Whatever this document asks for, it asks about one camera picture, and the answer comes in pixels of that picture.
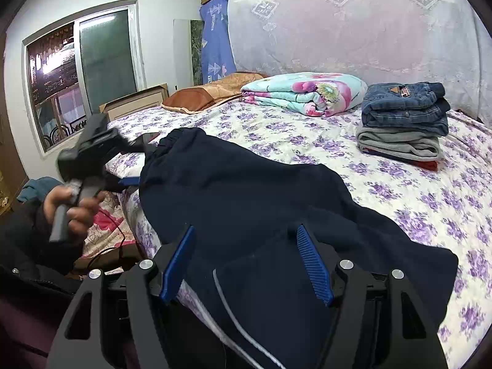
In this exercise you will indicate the person's left hand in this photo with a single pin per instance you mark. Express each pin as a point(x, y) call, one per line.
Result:
point(80, 215)

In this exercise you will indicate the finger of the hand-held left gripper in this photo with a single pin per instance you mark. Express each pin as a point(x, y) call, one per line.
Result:
point(128, 182)
point(138, 148)

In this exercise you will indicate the framed picture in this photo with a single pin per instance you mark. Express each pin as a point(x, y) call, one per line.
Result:
point(134, 102)

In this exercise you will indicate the navy blue pants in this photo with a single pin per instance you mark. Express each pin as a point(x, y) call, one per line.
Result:
point(250, 200)

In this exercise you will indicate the folded grey pants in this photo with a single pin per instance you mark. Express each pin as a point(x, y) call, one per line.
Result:
point(399, 142)

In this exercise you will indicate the person's left forearm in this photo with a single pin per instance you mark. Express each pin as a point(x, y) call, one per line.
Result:
point(34, 238)

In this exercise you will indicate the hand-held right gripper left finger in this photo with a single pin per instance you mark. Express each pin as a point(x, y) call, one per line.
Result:
point(175, 265)

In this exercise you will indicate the teal cloth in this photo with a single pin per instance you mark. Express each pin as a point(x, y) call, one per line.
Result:
point(36, 188)

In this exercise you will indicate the white lace cover cloth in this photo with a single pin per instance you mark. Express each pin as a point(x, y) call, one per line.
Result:
point(346, 27)

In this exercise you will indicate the folded red garment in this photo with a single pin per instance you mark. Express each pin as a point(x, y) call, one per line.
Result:
point(422, 163)

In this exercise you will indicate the folded blue jeans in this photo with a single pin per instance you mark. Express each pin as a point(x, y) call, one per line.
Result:
point(405, 107)

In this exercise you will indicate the window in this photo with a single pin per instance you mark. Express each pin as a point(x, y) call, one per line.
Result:
point(84, 73)

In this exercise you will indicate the bed with purple floral sheet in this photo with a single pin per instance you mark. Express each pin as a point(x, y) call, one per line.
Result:
point(403, 184)

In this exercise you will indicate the white board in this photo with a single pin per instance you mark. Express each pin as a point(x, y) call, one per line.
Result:
point(182, 52)

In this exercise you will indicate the folded floral blanket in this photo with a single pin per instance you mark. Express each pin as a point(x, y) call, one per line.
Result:
point(307, 90)

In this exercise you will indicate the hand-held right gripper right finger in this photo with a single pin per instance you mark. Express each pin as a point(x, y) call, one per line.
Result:
point(315, 269)

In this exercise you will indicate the green painting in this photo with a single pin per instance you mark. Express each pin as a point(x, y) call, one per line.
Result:
point(196, 52)

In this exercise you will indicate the brown orange pillow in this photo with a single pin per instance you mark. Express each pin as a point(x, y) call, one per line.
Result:
point(207, 92)

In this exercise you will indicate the pink floral cloth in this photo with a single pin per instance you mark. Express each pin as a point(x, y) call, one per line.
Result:
point(105, 223)

